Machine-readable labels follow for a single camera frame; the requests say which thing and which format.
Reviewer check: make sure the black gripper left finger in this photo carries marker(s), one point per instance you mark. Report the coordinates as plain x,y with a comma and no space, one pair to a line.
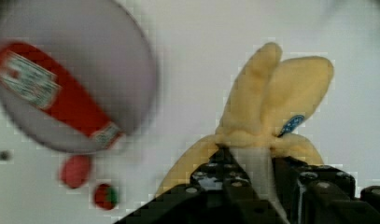
236,186

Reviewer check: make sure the grey round plate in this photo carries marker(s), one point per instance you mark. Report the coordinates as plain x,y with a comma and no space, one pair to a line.
99,43

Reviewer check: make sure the yellow plush banana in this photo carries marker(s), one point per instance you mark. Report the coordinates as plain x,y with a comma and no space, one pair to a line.
266,95

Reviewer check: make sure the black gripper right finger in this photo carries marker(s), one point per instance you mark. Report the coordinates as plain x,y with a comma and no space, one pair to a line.
321,194

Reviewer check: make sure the pink plush fruit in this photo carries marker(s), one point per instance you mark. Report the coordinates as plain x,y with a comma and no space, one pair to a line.
76,171

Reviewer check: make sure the red strawberry toy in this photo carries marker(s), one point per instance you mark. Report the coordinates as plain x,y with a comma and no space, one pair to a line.
105,197

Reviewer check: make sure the red ketchup bottle toy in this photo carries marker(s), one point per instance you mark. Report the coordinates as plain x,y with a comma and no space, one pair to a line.
38,79

